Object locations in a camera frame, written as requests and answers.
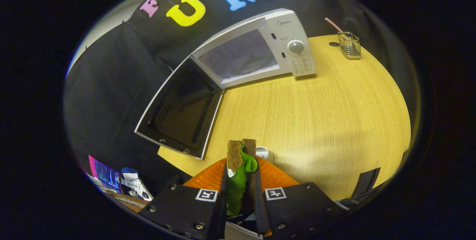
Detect wire mesh utensil holder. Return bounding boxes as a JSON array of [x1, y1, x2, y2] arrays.
[[338, 32, 362, 60]]

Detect brown bread lettuce sandwich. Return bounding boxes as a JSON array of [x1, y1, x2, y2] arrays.
[[226, 139, 259, 217]]

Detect white and blue shoe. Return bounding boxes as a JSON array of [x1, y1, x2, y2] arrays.
[[120, 167, 153, 201]]

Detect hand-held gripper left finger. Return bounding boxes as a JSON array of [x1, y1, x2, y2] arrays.
[[138, 157, 228, 240]]

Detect pink striped straw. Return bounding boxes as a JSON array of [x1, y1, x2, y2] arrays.
[[325, 17, 343, 33]]

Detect white microwave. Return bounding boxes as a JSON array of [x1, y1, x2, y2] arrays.
[[134, 8, 317, 160]]

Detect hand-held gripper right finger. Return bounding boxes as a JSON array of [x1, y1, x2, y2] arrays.
[[253, 156, 348, 239]]

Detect colourful lit screen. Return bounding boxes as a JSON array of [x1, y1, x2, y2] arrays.
[[88, 155, 122, 194]]

